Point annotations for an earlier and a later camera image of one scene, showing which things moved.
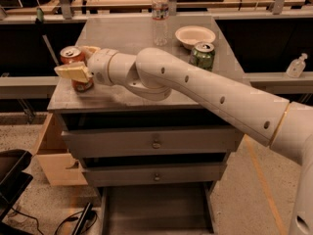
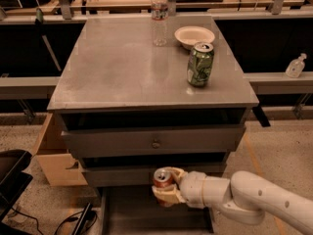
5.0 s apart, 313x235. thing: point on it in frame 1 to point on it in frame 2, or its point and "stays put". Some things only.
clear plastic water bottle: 160,15 stays put
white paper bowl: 191,35 stays put
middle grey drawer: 152,172 stays put
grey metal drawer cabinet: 155,162 stays put
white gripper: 99,67 to 192,188
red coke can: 74,55 to 162,176
